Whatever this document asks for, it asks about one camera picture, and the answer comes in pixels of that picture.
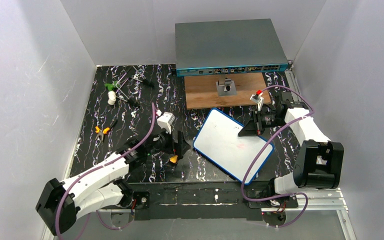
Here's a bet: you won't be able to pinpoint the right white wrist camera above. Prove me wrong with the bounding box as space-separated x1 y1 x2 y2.
249 90 265 111

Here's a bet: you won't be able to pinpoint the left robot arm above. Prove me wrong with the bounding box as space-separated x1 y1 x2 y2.
35 130 191 236

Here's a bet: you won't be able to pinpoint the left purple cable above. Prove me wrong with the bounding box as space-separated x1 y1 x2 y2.
54 102 161 240

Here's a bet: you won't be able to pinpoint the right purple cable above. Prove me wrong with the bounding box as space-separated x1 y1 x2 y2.
239 85 316 229

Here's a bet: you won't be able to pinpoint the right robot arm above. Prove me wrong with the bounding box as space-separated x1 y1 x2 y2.
238 90 345 197

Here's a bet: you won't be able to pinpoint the yellow bone-shaped eraser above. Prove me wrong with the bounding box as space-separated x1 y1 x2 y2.
169 155 178 165

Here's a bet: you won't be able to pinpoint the white plastic pipe piece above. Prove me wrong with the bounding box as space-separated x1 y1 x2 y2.
107 91 117 106

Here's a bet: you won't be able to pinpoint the grey network switch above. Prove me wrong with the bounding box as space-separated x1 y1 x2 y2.
175 18 289 77

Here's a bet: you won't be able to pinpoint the wooden board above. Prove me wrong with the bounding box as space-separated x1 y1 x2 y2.
184 72 267 110

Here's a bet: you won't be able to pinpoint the purple cable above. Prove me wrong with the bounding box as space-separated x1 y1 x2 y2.
54 102 161 240
239 85 316 229

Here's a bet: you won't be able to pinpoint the blue framed whiteboard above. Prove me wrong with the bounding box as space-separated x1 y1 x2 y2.
193 108 274 185

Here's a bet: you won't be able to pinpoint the orange handled pliers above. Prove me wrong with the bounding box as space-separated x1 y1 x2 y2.
94 119 118 142

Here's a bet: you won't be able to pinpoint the grey metal bracket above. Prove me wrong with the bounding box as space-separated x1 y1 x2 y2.
216 75 237 97

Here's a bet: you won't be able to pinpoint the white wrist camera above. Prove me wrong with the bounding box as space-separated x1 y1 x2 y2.
249 90 265 111
156 112 176 134

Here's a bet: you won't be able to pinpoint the aluminium frame rail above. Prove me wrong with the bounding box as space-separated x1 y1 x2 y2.
36 182 356 240

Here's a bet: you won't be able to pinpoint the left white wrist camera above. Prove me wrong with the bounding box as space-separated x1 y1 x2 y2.
156 112 176 134

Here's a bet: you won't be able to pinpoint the green plastic piece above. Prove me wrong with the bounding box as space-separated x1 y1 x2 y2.
104 81 119 92

